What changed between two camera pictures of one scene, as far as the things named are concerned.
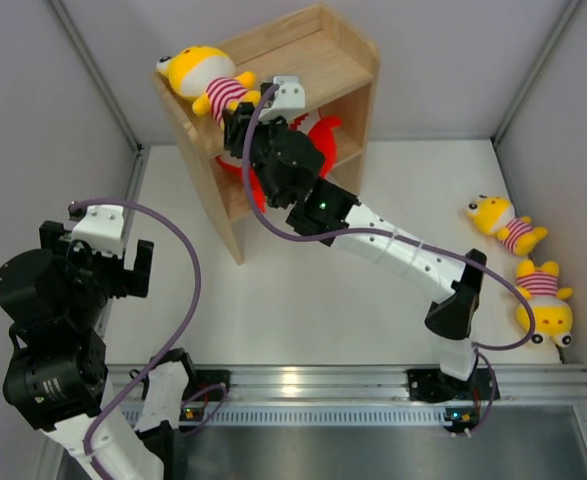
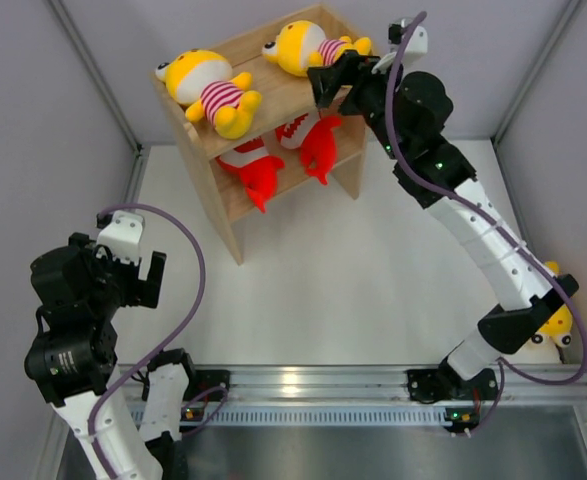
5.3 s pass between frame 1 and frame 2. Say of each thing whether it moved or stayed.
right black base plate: stayed
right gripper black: moved
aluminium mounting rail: stayed
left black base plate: stayed
